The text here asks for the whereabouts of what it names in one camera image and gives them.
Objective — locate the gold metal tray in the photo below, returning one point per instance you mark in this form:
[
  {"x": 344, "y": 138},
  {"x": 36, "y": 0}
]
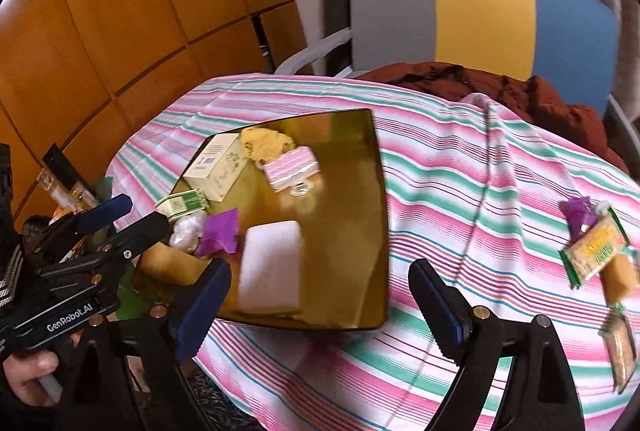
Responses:
[{"x": 344, "y": 284}]

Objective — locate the yellow knitted item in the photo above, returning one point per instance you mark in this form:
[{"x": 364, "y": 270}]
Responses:
[{"x": 262, "y": 145}]

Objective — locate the grey yellow blue chair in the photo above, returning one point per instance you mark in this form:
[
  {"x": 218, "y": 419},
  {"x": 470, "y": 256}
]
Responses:
[{"x": 571, "y": 43}]

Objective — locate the striped pink green tablecloth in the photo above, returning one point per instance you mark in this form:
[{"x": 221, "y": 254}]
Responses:
[{"x": 469, "y": 186}]

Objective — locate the purple snack packet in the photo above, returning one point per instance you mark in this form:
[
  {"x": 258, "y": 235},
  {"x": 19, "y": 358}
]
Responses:
[
  {"x": 220, "y": 233},
  {"x": 579, "y": 214}
]

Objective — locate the small green cream box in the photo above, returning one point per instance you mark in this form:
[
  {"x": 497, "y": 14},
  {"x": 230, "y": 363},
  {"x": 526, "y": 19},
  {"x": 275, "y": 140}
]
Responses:
[{"x": 181, "y": 204}]

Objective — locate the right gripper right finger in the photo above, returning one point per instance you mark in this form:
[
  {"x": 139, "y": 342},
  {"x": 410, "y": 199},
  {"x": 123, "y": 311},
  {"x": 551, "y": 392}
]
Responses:
[{"x": 444, "y": 309}]

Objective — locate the white sponge block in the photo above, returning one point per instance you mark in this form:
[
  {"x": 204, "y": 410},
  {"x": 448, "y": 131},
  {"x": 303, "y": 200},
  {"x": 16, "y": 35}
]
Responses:
[{"x": 269, "y": 278}]

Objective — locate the pink hair roller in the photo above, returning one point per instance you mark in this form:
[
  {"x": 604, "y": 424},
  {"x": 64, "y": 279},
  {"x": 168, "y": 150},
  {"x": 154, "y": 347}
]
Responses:
[{"x": 291, "y": 168}]

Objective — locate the brown cracker packet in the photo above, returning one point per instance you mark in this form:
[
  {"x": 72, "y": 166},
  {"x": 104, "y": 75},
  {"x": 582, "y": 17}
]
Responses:
[{"x": 619, "y": 341}]

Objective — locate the large cream box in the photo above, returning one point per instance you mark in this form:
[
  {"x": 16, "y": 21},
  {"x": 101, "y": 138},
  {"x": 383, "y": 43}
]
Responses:
[{"x": 217, "y": 166}]

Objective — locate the dark red jacket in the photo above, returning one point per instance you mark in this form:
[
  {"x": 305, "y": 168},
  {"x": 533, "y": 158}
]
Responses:
[{"x": 534, "y": 100}]

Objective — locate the green cracker packet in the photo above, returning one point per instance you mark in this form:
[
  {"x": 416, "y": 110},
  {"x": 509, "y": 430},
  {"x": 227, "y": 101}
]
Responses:
[{"x": 595, "y": 248}]

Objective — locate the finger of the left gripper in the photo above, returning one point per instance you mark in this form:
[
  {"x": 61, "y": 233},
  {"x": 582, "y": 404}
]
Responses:
[
  {"x": 134, "y": 239},
  {"x": 88, "y": 222}
]

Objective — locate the person's left hand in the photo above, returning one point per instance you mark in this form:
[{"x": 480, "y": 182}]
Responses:
[{"x": 21, "y": 373}]

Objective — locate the wooden wardrobe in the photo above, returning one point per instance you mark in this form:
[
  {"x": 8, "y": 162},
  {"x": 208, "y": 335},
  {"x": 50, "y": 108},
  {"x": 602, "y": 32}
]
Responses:
[{"x": 99, "y": 80}]

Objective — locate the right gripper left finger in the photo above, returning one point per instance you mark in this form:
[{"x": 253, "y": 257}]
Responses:
[{"x": 195, "y": 307}]

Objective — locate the purple snack packet in tray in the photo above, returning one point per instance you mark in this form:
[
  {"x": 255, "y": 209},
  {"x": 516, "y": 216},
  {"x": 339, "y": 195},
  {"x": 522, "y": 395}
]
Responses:
[{"x": 220, "y": 233}]

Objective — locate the yellow sponge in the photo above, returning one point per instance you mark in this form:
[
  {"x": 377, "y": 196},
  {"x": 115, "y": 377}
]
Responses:
[{"x": 619, "y": 279}]

